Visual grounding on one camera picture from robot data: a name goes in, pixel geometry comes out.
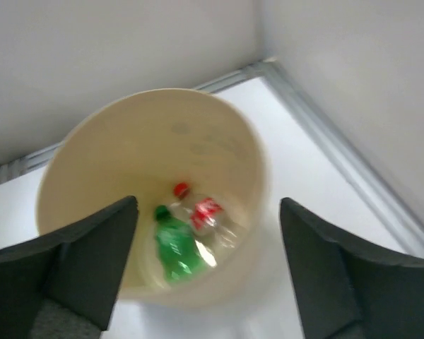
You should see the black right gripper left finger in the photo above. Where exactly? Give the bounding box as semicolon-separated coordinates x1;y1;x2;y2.
0;196;139;338

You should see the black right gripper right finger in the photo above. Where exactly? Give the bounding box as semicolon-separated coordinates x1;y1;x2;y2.
280;198;424;338

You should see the green plastic bottle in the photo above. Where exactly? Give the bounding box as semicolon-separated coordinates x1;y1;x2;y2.
154;205;208;284

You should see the small red-label red-cap bottle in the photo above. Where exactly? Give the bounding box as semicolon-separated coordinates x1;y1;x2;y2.
173;182;247;267

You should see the beige round plastic bin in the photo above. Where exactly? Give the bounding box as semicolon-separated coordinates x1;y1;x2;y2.
35;89;268;308

